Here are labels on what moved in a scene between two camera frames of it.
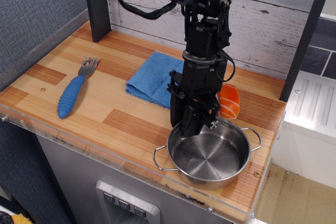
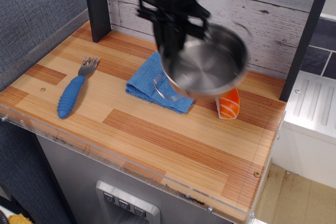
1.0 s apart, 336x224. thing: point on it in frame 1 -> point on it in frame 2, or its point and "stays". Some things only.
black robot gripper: [197, 87] -> [174, 2]
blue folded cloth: [150, 81] stays
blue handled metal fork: [74, 87] stays
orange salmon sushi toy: [228, 98] stays
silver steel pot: [213, 160] -> [212, 65]
